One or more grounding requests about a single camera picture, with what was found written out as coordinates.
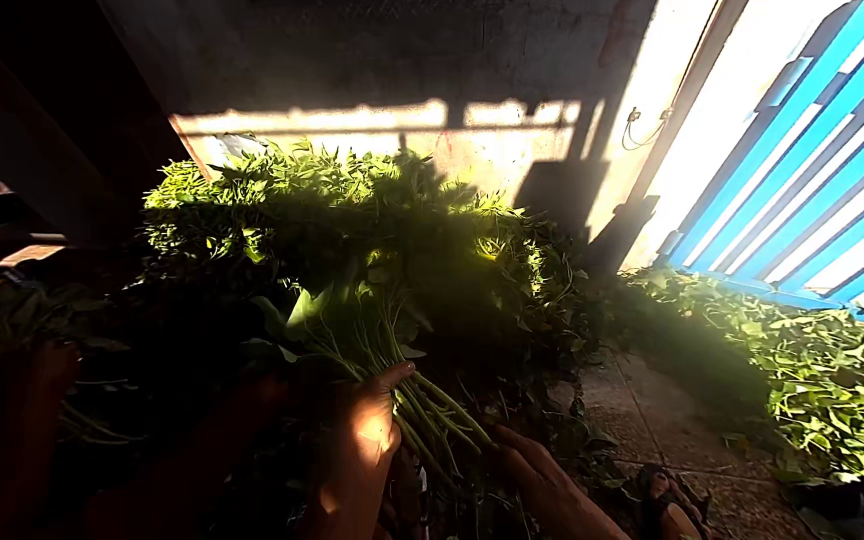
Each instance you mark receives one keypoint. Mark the person's right hand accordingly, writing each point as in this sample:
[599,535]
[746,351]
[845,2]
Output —
[533,465]

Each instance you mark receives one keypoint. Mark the person's left hand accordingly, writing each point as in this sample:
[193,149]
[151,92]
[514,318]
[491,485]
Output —
[368,424]

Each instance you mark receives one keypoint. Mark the person's right fingers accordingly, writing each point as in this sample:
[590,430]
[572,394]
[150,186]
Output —
[516,444]

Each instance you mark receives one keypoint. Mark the person's left thumb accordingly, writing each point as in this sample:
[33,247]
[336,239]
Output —
[396,374]

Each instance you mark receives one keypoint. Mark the bunch of long green stems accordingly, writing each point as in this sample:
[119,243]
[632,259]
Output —
[383,337]

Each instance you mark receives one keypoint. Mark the person's right forearm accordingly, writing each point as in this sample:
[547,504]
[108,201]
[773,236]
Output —
[578,516]

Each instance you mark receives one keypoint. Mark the person's left forearm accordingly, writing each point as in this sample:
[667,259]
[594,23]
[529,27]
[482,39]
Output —
[346,499]

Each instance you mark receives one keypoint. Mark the large pile of leafy greens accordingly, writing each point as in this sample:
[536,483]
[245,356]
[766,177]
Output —
[304,187]

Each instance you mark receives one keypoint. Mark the white plastic sack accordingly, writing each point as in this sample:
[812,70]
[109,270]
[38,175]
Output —
[241,144]

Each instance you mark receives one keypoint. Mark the sunlit heap of leafy vines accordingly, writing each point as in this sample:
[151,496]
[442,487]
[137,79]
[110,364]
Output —
[837,375]

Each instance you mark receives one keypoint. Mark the dark heap of leafy greens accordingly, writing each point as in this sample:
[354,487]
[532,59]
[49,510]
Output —
[27,311]

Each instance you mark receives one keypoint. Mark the blue metal gate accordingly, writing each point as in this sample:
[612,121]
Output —
[814,150]

